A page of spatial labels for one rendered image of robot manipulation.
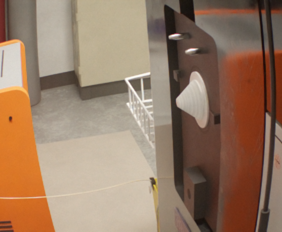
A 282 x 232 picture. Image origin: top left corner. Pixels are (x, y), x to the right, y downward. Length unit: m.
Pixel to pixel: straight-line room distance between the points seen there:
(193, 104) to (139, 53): 3.24
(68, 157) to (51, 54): 2.56
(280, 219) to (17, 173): 0.67
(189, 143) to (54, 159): 0.95
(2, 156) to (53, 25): 3.13
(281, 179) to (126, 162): 1.19
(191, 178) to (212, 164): 0.05
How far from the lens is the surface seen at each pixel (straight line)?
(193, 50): 0.62
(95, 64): 3.85
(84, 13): 3.74
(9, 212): 1.09
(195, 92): 0.66
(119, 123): 3.57
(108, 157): 1.64
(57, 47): 4.17
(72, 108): 3.86
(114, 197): 1.46
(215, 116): 0.61
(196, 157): 0.72
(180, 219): 0.81
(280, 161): 0.45
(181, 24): 0.69
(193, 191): 0.70
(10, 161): 1.03
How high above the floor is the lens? 1.46
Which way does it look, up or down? 24 degrees down
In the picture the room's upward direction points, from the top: 4 degrees counter-clockwise
